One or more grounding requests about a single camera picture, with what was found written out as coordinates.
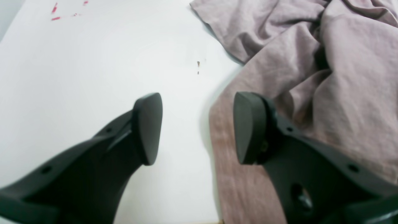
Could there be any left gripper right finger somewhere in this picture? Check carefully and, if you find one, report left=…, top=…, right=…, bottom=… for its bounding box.
left=233, top=92, right=398, bottom=224

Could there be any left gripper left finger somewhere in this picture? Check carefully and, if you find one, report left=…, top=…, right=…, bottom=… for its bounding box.
left=0, top=93, right=163, bottom=224

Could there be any mauve brown T-shirt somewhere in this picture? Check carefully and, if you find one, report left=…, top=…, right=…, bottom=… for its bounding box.
left=190, top=0, right=397, bottom=224

